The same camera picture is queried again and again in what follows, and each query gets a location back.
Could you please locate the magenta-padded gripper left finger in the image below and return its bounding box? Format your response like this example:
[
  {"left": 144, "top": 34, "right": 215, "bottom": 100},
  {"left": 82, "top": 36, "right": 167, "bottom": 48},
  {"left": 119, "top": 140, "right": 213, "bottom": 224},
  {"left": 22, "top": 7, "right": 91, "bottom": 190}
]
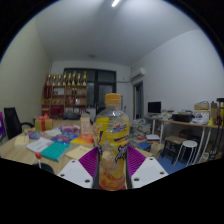
[{"left": 57, "top": 146, "right": 101, "bottom": 190}]

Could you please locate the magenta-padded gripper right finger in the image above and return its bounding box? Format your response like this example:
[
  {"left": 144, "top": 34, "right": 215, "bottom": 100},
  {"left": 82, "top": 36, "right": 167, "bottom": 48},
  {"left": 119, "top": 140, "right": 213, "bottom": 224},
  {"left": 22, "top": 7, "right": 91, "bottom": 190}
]
[{"left": 125, "top": 145, "right": 169, "bottom": 190}]

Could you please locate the yellow-labelled orange drink bottle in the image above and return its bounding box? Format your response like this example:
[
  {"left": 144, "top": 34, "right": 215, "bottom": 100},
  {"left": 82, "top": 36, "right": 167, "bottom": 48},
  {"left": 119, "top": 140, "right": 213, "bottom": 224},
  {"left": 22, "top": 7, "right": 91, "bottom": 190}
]
[{"left": 92, "top": 93, "right": 131, "bottom": 192}]

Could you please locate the yellow paper pad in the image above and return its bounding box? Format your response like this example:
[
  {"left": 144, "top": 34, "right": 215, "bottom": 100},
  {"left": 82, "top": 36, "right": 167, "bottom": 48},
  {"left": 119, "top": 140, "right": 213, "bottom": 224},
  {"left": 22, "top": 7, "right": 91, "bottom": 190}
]
[{"left": 65, "top": 144, "right": 93, "bottom": 161}]

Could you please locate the teal book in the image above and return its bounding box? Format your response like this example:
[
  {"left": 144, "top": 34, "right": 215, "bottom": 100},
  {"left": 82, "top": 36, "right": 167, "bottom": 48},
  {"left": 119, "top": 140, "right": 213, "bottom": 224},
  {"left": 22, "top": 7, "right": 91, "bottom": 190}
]
[{"left": 40, "top": 141, "right": 72, "bottom": 163}]

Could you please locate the orange book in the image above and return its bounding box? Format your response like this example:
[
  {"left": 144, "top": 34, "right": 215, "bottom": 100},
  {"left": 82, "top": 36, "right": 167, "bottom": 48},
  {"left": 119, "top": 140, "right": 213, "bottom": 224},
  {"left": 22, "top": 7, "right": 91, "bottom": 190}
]
[{"left": 70, "top": 133, "right": 95, "bottom": 147}]

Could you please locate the brown wooden stool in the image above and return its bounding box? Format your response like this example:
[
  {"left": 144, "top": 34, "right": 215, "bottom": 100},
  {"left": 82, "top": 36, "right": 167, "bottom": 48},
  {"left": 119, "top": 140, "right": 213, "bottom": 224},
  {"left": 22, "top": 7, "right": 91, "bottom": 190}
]
[{"left": 160, "top": 134, "right": 188, "bottom": 158}]

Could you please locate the stack of books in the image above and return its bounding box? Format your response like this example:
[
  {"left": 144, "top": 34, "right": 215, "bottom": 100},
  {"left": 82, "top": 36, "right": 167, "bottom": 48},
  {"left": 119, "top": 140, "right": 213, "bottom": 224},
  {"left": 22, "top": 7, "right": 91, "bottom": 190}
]
[{"left": 132, "top": 119, "right": 152, "bottom": 148}]

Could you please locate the white book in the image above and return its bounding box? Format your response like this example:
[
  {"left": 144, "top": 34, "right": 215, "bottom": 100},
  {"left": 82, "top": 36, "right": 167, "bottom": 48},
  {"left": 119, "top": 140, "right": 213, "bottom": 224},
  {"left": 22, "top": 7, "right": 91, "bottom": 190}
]
[{"left": 25, "top": 137, "right": 54, "bottom": 154}]

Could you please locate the white round stool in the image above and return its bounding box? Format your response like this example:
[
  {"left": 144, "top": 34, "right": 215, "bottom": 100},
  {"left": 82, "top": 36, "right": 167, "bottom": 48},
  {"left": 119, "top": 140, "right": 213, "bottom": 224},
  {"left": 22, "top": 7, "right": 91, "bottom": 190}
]
[{"left": 175, "top": 139, "right": 199, "bottom": 167}]

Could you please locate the yellow gift box red ribbon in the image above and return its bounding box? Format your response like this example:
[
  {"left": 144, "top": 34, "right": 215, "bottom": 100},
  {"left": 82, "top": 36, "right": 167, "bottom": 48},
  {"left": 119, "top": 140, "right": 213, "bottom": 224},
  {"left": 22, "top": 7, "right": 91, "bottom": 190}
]
[{"left": 34, "top": 113, "right": 54, "bottom": 132}]

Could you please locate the white-legged side desk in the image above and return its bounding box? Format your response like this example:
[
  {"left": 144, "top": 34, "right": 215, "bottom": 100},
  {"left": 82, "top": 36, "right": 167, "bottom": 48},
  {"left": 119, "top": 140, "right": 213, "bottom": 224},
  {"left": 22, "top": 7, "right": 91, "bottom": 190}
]
[{"left": 144, "top": 113, "right": 224, "bottom": 161}]

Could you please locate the beige notebook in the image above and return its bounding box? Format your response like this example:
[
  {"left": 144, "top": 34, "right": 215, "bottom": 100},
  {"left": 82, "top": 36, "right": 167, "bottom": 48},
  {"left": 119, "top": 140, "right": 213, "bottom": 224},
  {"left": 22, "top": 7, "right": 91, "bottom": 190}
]
[{"left": 13, "top": 134, "right": 30, "bottom": 148}]

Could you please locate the black case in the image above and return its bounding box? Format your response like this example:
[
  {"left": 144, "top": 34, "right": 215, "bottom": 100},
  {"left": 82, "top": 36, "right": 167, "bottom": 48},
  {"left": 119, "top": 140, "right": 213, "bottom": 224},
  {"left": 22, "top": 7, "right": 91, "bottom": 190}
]
[{"left": 171, "top": 113, "right": 195, "bottom": 123}]

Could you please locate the black computer monitor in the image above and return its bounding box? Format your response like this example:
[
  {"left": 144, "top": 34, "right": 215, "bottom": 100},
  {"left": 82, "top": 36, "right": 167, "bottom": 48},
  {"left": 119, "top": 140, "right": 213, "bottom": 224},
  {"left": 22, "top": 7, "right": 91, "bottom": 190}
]
[{"left": 147, "top": 101, "right": 162, "bottom": 115}]

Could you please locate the wooden shelf unit with trophies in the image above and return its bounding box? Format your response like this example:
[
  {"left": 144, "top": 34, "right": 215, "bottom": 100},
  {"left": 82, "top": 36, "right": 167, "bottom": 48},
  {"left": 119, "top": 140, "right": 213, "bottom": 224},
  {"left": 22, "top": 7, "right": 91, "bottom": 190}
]
[{"left": 40, "top": 70, "right": 88, "bottom": 118}]

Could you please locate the black office chair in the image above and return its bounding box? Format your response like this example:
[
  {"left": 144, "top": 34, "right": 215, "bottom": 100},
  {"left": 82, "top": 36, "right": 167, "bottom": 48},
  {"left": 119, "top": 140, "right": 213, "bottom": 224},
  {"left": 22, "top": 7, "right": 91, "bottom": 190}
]
[{"left": 3, "top": 106, "right": 35, "bottom": 140}]

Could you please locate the cardboard box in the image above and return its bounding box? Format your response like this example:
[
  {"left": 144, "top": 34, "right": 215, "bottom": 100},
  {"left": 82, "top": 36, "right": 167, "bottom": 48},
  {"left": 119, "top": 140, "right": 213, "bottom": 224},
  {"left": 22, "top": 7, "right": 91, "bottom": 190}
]
[{"left": 194, "top": 101, "right": 211, "bottom": 112}]

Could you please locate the dark glass door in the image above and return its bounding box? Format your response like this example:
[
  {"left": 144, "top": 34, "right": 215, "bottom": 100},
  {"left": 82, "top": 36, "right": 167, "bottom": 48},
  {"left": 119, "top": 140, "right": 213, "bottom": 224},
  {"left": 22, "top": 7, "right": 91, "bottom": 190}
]
[{"left": 63, "top": 68, "right": 118, "bottom": 116}]

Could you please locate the white wall air conditioner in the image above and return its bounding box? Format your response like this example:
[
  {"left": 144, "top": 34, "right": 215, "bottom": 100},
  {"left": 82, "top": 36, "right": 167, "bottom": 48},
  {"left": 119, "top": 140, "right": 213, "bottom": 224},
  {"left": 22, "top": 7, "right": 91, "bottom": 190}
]
[{"left": 130, "top": 67, "right": 147, "bottom": 81}]

